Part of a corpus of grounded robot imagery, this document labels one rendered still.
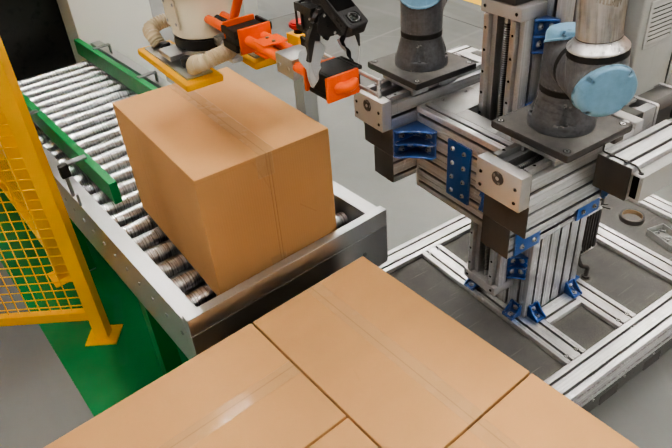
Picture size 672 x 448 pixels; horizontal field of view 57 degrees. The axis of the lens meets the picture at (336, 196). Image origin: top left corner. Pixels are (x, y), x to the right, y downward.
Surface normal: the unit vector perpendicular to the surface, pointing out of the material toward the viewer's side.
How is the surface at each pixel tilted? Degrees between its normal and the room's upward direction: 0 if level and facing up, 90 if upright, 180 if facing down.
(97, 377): 0
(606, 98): 98
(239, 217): 90
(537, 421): 0
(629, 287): 0
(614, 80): 98
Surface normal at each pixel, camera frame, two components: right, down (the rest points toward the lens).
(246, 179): 0.58, 0.42
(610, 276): -0.07, -0.83
